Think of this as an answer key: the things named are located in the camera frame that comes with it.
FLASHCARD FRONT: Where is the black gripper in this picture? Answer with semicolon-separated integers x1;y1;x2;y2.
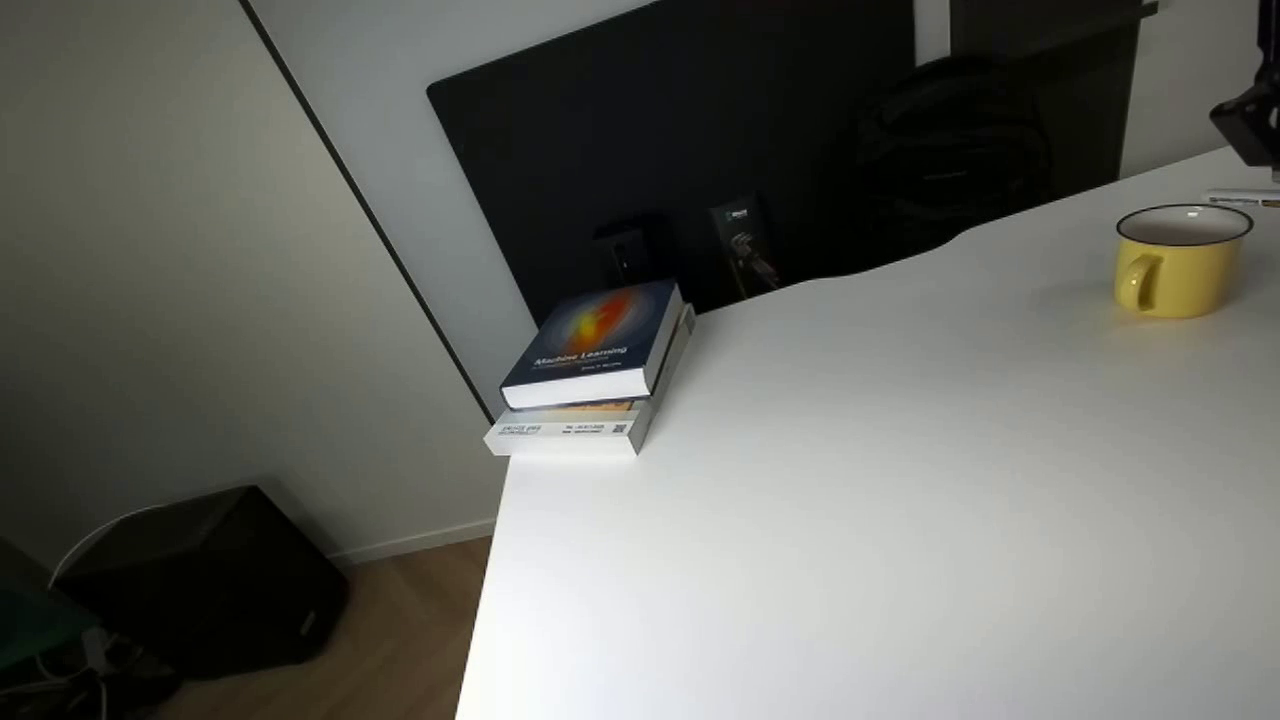
1208;71;1280;170

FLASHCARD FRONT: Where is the blue capped white pen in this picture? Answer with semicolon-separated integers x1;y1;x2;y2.
1198;186;1280;211

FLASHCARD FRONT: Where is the yellow enamel mug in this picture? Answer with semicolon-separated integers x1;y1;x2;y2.
1110;199;1261;322

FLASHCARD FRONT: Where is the black backpack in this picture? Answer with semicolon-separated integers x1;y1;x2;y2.
847;54;1060;268

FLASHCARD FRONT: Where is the black power socket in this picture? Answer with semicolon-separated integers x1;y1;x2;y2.
702;192;789;293

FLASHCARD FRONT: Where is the black monitor screen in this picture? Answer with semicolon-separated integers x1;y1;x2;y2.
425;0;929;327

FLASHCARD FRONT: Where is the dark blue cover book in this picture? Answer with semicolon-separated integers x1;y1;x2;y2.
495;277;689;414

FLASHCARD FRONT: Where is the stack of books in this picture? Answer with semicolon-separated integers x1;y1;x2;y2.
478;298;698;465

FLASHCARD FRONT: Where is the black bag on floor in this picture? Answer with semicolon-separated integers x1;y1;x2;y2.
52;479;357;685

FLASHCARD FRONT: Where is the white power strip with cables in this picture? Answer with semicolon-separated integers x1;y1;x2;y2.
0;620;178;720

